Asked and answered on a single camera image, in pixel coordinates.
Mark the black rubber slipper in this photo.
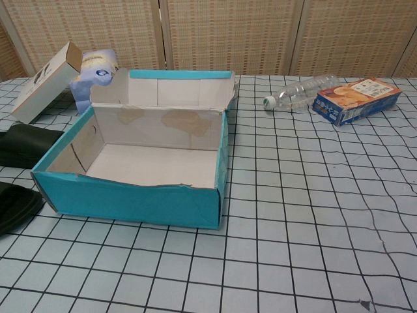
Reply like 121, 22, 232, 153
0, 181, 45, 237
0, 123, 65, 169

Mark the teal cardboard shoe box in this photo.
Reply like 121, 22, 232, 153
31, 68, 240, 230

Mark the light blue checkered tablecloth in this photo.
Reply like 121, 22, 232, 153
0, 74, 417, 313

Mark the clear plastic bottle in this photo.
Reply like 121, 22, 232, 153
263, 74, 339, 113

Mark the woven folding screen panel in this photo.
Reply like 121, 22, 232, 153
164, 0, 306, 76
0, 0, 165, 79
0, 19, 29, 82
291, 0, 417, 78

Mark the lavender tissue pack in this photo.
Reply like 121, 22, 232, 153
68, 48, 119, 115

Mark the orange and blue snack box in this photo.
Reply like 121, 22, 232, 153
311, 77, 403, 127

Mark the white cardboard carton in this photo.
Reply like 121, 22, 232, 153
11, 41, 83, 125

